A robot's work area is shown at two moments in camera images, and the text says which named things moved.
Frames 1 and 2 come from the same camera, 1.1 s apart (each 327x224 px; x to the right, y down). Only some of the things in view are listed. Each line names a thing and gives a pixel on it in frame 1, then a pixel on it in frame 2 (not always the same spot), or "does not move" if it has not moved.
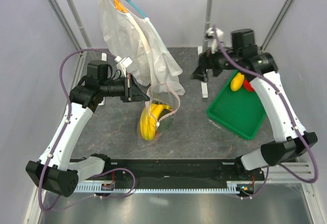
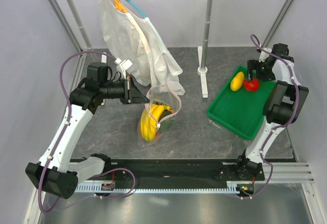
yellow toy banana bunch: (148, 118) does not move
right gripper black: (207, 60) -> (254, 65)
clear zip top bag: (158, 115) does not move
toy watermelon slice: (157, 133) does not move
